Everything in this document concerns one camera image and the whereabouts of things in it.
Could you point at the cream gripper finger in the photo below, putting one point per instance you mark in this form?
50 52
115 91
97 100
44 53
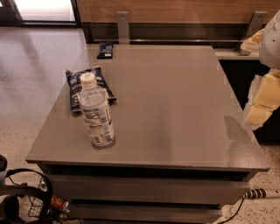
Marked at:
263 98
252 44

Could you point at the clear plastic water bottle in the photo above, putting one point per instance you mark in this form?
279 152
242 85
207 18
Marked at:
95 108

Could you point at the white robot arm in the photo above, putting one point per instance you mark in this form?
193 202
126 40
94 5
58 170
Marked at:
269 49

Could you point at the dark blue RXBAR wrapper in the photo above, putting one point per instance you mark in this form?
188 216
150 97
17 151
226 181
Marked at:
105 51

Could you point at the grey drawer cabinet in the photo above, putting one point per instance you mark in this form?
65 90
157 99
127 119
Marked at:
181 151

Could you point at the blue Kettle chips bag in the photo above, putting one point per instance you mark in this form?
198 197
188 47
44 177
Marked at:
74 83

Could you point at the red orange snack packet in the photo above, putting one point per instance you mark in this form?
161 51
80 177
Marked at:
59 203

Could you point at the black headphones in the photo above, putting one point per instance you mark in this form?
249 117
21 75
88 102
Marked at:
9 207

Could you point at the right metal bracket post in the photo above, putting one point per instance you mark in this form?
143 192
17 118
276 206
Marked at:
254 25

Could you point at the metal bracket post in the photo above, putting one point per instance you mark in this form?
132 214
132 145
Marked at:
123 27
254 25

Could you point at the left metal bracket post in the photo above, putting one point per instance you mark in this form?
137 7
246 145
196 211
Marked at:
123 27

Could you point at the black wire basket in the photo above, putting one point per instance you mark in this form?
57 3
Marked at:
36 201

